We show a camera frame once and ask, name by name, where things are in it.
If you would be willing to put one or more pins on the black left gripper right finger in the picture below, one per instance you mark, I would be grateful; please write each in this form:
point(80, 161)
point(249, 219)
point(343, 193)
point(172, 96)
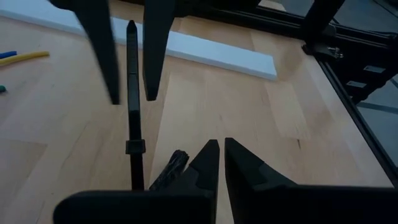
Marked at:
point(295, 205)

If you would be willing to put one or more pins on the white raceway cover strip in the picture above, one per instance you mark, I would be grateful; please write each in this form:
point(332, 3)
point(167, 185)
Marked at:
point(217, 53)

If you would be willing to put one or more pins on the black zip tie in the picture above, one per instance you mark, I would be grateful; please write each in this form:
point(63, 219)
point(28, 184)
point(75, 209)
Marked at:
point(133, 93)

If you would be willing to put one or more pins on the black aluminium frame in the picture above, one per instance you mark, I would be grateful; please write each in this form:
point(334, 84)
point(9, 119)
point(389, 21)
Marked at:
point(373, 71)

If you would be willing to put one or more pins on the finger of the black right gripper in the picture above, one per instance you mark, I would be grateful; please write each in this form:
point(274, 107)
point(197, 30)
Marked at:
point(157, 46)
point(99, 46)

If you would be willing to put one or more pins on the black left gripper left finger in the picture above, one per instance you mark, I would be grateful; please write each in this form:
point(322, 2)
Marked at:
point(140, 207)

